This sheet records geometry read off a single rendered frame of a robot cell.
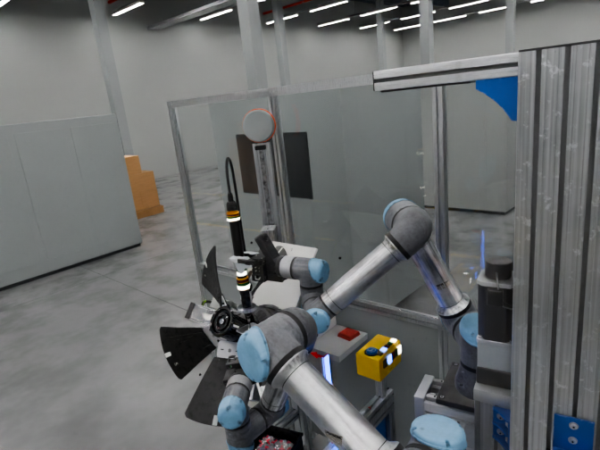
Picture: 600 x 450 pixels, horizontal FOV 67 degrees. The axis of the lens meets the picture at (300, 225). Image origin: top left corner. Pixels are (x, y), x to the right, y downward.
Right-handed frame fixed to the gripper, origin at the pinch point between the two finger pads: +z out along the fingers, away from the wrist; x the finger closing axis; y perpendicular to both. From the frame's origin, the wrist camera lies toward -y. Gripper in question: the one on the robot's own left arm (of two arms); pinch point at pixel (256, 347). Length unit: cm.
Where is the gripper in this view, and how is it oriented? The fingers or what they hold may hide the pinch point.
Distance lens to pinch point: 162.5
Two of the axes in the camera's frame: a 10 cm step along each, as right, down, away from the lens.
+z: 0.5, -2.7, 9.6
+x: 2.1, 9.4, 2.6
